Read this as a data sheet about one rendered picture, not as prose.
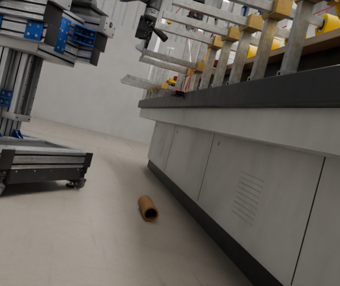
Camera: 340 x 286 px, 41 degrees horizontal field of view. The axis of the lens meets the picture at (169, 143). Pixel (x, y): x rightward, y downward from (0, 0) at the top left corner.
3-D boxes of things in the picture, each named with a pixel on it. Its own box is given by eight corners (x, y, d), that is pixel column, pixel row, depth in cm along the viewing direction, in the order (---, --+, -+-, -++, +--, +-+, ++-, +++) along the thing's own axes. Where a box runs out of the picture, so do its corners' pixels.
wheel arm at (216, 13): (172, 3, 163) (175, -7, 163) (171, 5, 167) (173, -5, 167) (297, 41, 172) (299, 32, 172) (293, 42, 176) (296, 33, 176)
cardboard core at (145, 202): (145, 205, 229) (139, 193, 258) (141, 220, 229) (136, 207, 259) (160, 208, 230) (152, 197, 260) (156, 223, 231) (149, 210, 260)
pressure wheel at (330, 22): (311, 32, 154) (318, 40, 148) (323, 9, 150) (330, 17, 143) (327, 37, 155) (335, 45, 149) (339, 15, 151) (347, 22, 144)
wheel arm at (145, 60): (138, 62, 262) (140, 55, 262) (138, 62, 266) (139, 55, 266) (209, 81, 270) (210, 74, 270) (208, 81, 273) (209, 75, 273)
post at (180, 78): (172, 95, 297) (189, 28, 295) (171, 95, 302) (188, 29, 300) (179, 97, 298) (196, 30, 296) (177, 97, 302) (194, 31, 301)
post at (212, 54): (198, 94, 223) (223, -2, 221) (197, 94, 226) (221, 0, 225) (205, 96, 223) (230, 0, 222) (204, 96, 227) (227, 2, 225)
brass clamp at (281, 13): (273, 11, 141) (277, -5, 141) (257, 20, 154) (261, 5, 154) (291, 17, 142) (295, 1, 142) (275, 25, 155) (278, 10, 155)
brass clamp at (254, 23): (247, 25, 165) (250, 12, 165) (235, 32, 179) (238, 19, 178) (262, 30, 166) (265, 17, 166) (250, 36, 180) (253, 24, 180)
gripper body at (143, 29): (134, 38, 242) (140, 16, 241) (149, 43, 243) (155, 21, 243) (135, 36, 234) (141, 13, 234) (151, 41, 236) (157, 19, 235)
